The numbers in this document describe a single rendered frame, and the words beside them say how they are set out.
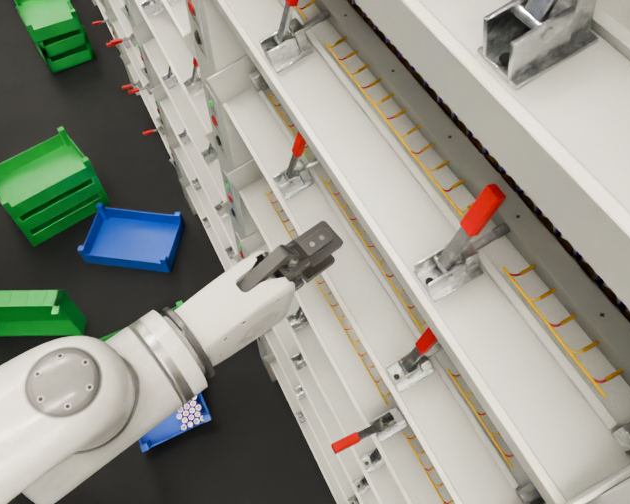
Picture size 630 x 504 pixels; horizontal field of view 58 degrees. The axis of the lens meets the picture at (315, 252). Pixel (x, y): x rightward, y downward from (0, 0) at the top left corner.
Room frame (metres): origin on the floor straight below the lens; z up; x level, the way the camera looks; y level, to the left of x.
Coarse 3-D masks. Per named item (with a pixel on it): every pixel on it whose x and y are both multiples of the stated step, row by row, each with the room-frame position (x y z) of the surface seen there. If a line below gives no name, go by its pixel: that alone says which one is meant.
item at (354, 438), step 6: (372, 426) 0.20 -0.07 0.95; (378, 426) 0.20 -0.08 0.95; (384, 426) 0.20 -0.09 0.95; (354, 432) 0.19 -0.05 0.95; (360, 432) 0.19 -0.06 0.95; (366, 432) 0.19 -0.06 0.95; (372, 432) 0.19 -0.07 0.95; (342, 438) 0.18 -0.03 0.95; (348, 438) 0.18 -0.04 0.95; (354, 438) 0.18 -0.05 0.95; (360, 438) 0.18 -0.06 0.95; (336, 444) 0.17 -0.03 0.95; (342, 444) 0.17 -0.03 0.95; (348, 444) 0.17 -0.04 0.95; (354, 444) 0.17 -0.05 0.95; (336, 450) 0.17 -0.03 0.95; (342, 450) 0.17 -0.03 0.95
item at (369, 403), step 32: (256, 192) 0.58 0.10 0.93; (256, 224) 0.52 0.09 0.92; (288, 224) 0.51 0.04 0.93; (320, 320) 0.35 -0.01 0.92; (352, 352) 0.30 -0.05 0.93; (352, 384) 0.26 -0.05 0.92; (384, 384) 0.25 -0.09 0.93; (384, 448) 0.18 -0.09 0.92; (416, 448) 0.17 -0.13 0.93; (416, 480) 0.14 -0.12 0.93
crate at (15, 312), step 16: (0, 304) 0.75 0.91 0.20; (16, 304) 0.75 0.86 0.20; (32, 304) 0.75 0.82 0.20; (48, 304) 0.75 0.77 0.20; (64, 304) 0.77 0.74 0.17; (0, 320) 0.79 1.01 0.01; (16, 320) 0.79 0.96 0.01; (32, 320) 0.79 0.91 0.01; (48, 320) 0.80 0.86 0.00; (64, 320) 0.80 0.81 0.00; (80, 320) 0.78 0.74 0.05
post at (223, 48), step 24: (192, 24) 0.66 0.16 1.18; (216, 24) 0.60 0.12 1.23; (216, 48) 0.59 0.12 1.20; (240, 48) 0.61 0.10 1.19; (216, 72) 0.59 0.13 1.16; (216, 96) 0.61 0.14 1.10; (216, 144) 0.67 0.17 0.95; (240, 144) 0.60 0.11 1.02; (240, 216) 0.60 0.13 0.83; (264, 336) 0.59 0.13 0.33; (264, 360) 0.64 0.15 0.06
